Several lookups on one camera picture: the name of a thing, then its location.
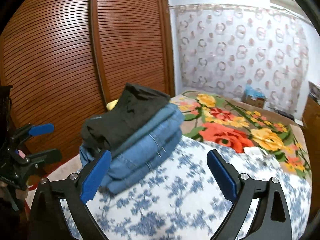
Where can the left hand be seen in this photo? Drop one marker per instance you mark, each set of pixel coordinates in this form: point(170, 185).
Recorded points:
point(12, 193)

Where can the cardboard box with blue bag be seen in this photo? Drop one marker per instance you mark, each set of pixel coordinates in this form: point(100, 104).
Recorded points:
point(253, 97)

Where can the long wooden sideboard cabinet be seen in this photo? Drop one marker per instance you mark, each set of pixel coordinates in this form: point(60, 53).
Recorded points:
point(311, 132)

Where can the wooden louvred wardrobe door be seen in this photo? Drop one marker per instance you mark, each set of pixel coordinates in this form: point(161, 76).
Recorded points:
point(66, 59)

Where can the colourful flower blanket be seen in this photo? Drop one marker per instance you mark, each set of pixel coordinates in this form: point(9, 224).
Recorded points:
point(237, 125)

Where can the patterned sheer curtain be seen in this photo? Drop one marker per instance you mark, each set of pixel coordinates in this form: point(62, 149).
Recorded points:
point(226, 49)

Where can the folded blue jeans stack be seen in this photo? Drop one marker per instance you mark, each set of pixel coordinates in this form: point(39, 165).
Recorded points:
point(145, 150)

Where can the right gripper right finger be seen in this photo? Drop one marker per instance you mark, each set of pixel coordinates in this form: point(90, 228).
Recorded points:
point(271, 219)

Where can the blue floral white bedspread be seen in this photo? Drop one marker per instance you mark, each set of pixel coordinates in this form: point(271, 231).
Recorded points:
point(181, 199)

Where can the black pants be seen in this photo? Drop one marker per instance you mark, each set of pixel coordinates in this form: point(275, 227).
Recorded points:
point(136, 106)

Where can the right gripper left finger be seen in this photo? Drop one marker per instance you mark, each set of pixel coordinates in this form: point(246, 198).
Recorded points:
point(47, 220)

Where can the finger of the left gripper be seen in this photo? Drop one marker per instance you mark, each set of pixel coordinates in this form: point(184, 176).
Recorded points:
point(45, 157)
point(29, 131)

